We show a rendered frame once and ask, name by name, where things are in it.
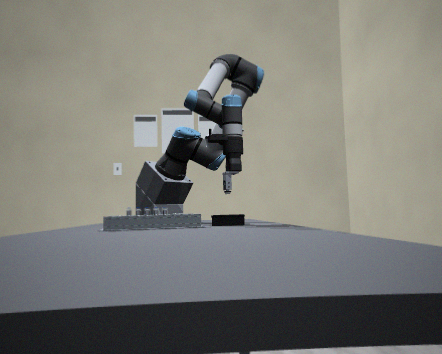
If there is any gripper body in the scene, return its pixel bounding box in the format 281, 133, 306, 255
208, 124, 244, 172

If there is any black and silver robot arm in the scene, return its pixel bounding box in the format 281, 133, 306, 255
155, 54, 264, 181

